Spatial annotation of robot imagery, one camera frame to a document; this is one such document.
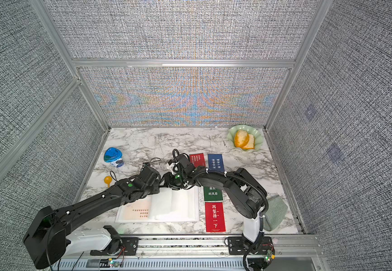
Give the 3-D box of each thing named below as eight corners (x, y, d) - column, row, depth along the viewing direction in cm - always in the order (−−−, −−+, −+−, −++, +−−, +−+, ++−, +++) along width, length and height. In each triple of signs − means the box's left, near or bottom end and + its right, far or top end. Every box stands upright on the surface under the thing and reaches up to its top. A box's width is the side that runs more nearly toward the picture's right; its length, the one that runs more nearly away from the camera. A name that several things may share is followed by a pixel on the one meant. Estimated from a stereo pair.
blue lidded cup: (109, 169, 101) (101, 158, 92) (113, 158, 106) (106, 147, 97) (123, 169, 101) (117, 158, 92) (127, 158, 106) (121, 147, 97)
